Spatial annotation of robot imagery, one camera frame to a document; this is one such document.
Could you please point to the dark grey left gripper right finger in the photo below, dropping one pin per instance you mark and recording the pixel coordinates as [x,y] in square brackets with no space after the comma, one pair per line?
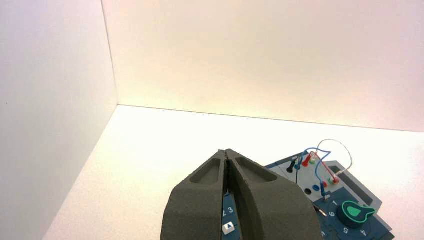
[278,212]

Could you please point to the blue and grey task board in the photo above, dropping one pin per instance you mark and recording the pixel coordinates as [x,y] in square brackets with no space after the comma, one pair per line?
[334,228]

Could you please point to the round blue button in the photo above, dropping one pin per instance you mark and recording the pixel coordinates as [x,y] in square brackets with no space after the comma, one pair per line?
[316,188]

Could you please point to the black green dial knob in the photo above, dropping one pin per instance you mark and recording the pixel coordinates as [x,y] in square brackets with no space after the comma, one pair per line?
[350,216]

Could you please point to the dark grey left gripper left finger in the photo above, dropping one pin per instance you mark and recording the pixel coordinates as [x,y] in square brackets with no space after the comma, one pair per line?
[195,212]

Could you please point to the white square push button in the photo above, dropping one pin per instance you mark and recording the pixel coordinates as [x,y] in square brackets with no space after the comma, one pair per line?
[228,229]

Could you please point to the black banana plug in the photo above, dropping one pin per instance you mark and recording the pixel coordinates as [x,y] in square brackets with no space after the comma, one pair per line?
[291,166]

